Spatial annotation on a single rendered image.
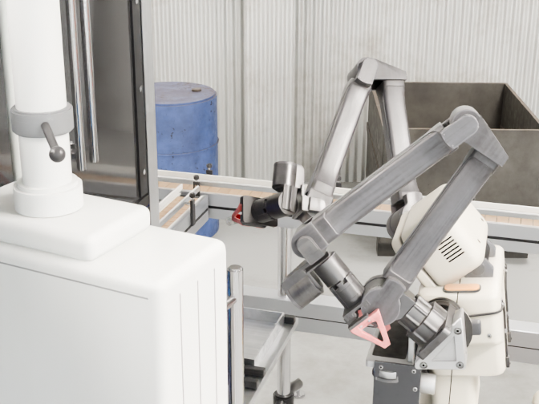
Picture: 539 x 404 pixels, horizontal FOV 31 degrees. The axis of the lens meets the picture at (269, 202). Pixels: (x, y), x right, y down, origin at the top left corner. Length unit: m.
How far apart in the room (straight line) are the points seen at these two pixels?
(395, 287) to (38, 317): 0.75
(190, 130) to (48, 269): 3.80
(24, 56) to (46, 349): 0.41
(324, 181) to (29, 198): 0.99
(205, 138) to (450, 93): 1.58
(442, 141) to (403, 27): 4.30
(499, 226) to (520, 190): 1.90
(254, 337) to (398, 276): 0.72
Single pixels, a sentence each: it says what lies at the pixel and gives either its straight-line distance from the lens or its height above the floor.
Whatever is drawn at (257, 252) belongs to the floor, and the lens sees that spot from 5.22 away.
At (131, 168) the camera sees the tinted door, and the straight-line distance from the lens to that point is 2.47.
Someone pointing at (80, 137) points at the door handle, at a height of 1.50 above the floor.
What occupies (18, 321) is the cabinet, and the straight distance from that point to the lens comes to 1.43.
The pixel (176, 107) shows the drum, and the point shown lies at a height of 0.79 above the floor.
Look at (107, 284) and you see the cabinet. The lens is 1.29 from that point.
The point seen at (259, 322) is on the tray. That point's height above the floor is 0.88.
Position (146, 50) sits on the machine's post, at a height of 1.59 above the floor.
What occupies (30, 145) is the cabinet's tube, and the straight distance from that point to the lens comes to 1.38.
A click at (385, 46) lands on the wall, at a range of 6.12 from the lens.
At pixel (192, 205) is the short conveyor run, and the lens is 3.18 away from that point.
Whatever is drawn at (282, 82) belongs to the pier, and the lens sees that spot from 5.96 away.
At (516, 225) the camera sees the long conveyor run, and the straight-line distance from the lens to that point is 3.19.
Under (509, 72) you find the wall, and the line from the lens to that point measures 6.30.
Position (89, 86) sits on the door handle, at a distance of 2.08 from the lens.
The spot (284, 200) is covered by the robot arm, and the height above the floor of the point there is 1.32.
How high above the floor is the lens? 2.08
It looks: 20 degrees down
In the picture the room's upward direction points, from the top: straight up
